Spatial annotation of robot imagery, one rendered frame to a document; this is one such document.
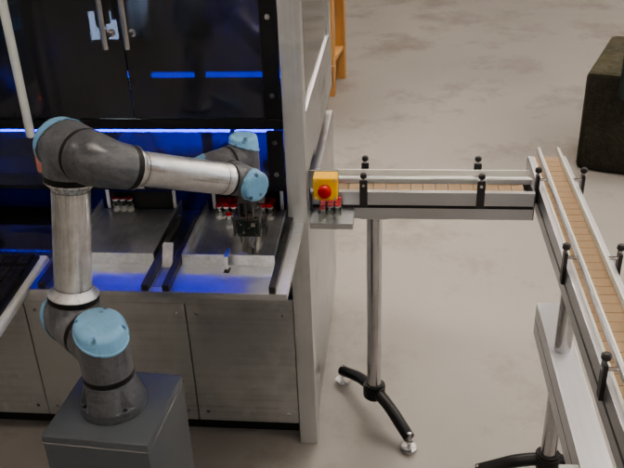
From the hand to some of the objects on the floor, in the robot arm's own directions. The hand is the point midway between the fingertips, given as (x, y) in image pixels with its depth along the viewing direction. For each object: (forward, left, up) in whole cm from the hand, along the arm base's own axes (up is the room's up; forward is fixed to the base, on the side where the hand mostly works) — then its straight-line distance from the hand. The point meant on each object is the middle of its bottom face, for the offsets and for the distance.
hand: (253, 251), depth 225 cm
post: (+28, -8, -92) cm, 96 cm away
